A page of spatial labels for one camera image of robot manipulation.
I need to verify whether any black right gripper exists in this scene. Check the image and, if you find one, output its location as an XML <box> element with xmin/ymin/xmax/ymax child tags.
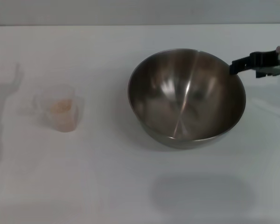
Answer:
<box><xmin>229</xmin><ymin>45</ymin><xmax>280</xmax><ymax>78</ymax></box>

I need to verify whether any stainless steel mixing bowl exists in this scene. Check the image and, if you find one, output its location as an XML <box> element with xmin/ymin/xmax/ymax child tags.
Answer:
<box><xmin>127</xmin><ymin>48</ymin><xmax>247</xmax><ymax>150</ymax></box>

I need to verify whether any uncooked white rice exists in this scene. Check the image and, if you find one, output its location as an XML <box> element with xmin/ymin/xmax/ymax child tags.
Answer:
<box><xmin>49</xmin><ymin>98</ymin><xmax>75</xmax><ymax>132</ymax></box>

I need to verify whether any clear plastic measuring cup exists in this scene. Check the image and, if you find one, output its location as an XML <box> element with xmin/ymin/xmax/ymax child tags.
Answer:
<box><xmin>32</xmin><ymin>84</ymin><xmax>84</xmax><ymax>133</ymax></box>

